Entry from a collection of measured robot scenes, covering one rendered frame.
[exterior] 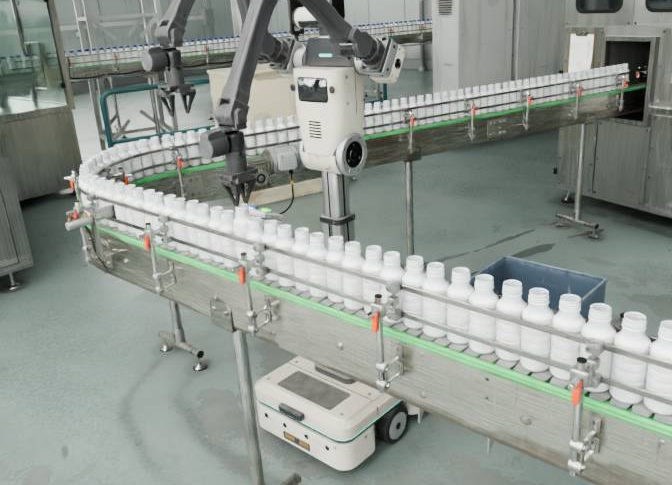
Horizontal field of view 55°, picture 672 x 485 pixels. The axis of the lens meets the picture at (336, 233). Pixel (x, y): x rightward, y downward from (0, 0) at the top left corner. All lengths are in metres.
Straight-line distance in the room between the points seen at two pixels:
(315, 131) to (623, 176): 3.34
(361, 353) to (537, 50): 7.02
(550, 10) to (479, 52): 1.16
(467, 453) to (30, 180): 5.16
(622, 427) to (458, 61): 6.47
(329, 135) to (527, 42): 6.08
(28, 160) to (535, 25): 5.73
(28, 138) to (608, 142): 5.09
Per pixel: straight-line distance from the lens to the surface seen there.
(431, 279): 1.42
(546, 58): 8.50
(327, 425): 2.51
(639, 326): 1.26
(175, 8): 2.22
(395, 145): 3.73
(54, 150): 6.90
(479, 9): 7.70
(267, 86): 5.79
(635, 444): 1.33
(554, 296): 2.03
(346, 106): 2.30
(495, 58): 7.90
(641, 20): 5.11
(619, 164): 5.30
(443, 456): 2.74
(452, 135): 3.98
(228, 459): 2.81
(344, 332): 1.62
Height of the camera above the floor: 1.72
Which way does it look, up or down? 20 degrees down
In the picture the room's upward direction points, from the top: 4 degrees counter-clockwise
